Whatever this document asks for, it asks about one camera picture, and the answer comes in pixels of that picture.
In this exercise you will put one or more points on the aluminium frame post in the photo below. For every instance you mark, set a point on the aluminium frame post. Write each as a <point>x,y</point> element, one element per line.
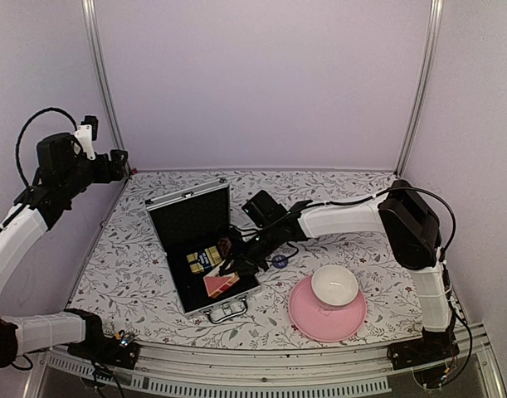
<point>428,55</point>
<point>97,56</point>

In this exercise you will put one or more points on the blue dealer button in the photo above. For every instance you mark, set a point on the blue dealer button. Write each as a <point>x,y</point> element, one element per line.
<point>279,261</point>

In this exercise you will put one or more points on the pink plate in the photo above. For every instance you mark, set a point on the pink plate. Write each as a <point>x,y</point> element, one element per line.
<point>319,323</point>

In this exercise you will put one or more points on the left aluminium frame post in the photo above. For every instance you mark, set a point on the left aluminium frame post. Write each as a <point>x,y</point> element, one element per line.
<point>97,56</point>

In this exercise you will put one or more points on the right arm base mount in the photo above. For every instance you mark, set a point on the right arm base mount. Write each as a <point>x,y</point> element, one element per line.
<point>419,352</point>

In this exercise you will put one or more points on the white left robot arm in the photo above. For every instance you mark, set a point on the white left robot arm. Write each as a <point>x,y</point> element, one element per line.
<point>35,211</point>

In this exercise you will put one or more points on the aluminium poker case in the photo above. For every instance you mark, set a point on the aluminium poker case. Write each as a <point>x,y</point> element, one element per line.
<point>193,228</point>

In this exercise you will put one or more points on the front aluminium rail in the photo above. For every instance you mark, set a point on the front aluminium rail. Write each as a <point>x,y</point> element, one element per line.
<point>240,359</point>

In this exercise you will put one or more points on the pink card deck box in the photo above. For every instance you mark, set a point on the pink card deck box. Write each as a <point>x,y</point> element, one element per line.
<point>216,284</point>

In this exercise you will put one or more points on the white bowl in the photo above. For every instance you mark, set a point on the white bowl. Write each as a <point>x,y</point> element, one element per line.
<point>334,286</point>

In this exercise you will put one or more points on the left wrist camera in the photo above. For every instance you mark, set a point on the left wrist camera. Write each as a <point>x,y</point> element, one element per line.
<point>86,134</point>

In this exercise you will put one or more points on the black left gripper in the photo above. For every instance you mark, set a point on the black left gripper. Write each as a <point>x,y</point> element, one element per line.
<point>118,166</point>

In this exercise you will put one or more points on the blue gold card deck box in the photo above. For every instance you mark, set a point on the blue gold card deck box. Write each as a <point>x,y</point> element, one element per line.
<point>205,260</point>

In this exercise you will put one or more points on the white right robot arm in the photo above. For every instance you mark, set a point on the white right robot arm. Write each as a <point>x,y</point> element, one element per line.
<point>399,211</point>

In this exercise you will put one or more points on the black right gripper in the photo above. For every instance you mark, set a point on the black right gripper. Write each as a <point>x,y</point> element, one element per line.
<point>241,261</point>

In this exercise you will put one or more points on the right aluminium frame post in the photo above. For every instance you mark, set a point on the right aluminium frame post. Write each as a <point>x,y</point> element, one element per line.
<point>428,55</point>

